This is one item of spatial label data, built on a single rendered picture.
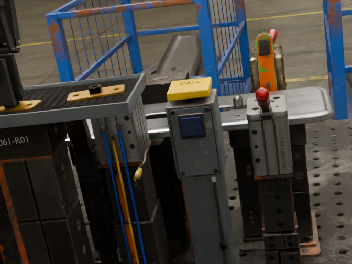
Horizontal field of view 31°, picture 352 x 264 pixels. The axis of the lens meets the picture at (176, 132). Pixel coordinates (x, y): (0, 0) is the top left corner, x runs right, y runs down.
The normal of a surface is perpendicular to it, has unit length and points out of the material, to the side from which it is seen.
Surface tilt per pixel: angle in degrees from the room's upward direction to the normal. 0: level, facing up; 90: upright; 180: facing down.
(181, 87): 0
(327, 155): 0
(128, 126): 90
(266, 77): 78
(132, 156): 90
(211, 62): 90
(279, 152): 90
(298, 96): 0
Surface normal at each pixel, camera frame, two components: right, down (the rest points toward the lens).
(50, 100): -0.15, -0.92
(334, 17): -0.18, 0.38
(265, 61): -0.15, 0.18
